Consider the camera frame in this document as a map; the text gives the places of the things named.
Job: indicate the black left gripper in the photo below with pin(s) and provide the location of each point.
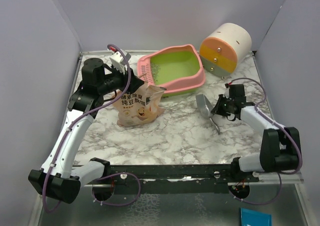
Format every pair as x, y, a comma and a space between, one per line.
134, 83

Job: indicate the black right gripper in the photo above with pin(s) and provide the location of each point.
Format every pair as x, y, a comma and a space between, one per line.
217, 109

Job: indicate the metal litter scoop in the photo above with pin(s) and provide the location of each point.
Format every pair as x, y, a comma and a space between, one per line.
205, 108

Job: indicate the pink cat litter bag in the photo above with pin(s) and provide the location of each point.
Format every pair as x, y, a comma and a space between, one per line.
141, 106

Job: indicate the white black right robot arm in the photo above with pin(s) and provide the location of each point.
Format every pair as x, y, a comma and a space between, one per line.
280, 147

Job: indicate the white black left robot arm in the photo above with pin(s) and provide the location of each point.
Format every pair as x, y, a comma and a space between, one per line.
83, 108

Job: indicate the pink green litter box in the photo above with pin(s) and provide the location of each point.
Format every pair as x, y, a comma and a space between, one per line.
181, 70

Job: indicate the orange drawer storage cabinet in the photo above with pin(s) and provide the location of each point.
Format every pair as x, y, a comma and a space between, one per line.
224, 49

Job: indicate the black base crossbar plate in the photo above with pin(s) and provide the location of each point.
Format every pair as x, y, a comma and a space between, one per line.
133, 185

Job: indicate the blue card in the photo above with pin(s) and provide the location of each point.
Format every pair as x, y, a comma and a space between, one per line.
254, 218

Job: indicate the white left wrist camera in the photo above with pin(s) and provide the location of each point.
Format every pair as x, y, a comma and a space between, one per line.
118, 62

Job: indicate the aluminium frame rail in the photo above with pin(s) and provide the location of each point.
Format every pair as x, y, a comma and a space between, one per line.
277, 173

